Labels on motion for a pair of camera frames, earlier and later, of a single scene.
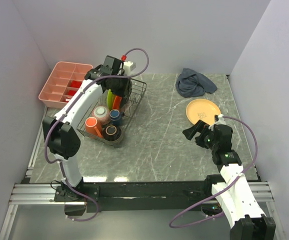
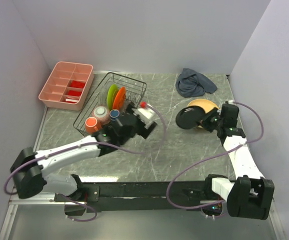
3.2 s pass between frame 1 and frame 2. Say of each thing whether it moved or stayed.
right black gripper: moved
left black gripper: moved
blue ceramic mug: stayed
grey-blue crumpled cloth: stayed
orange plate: stayed
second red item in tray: stayed
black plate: moved
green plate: stayed
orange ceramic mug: stayed
